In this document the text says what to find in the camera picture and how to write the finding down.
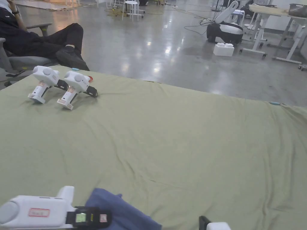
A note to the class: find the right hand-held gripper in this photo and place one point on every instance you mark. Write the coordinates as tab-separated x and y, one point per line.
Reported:
217	226

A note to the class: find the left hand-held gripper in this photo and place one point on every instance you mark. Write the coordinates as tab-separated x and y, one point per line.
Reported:
36	210

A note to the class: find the dark blue garment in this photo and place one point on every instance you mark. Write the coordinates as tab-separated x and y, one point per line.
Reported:
124	213

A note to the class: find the bed with pale green sheet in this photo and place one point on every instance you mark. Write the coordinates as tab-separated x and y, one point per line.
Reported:
168	143

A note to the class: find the spare white hand-held gripper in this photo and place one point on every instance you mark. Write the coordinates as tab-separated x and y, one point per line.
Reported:
44	76
76	82

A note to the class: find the small red round object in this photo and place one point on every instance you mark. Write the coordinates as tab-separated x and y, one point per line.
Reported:
91	77

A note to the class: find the white foam box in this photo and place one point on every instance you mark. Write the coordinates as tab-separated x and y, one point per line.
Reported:
223	49

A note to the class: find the black and white robot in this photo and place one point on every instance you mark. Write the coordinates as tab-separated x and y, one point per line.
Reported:
225	28

